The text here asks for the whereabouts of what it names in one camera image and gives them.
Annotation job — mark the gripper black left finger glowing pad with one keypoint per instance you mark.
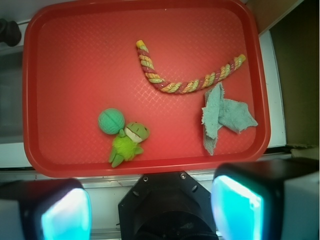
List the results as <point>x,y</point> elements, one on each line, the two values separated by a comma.
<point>52,209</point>

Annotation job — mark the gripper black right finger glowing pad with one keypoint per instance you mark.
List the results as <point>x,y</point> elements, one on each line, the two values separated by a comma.
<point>276,199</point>

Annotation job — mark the black knob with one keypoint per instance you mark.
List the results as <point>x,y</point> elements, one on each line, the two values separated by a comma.
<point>10,33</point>

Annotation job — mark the multicolour twisted rope toy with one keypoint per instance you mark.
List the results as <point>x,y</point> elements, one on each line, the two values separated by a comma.
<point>184,87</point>

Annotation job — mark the red plastic tray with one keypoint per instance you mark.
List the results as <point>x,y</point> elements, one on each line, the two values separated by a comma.
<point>80,58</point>

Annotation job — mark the light blue cloth rag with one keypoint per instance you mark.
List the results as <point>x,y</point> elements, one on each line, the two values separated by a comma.
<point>221,112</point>

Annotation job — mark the green plush frog toy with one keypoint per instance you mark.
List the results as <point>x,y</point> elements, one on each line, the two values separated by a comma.
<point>127,144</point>

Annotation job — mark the green rubber ball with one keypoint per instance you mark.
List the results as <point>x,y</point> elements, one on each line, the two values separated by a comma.
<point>111,121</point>

